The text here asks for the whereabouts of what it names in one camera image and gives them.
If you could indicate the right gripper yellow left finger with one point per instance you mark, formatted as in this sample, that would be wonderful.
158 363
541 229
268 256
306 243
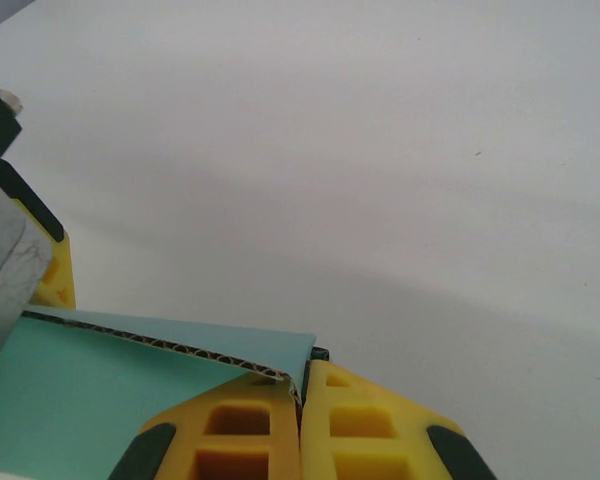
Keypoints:
240 450

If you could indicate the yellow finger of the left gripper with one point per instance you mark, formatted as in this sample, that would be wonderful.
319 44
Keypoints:
57 280

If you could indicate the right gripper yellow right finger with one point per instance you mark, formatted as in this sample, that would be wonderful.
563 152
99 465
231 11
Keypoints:
320 450

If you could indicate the green corrugated cardboard box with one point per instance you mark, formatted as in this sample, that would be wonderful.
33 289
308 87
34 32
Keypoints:
80 390

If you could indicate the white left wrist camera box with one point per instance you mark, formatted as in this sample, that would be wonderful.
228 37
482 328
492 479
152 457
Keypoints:
5 270

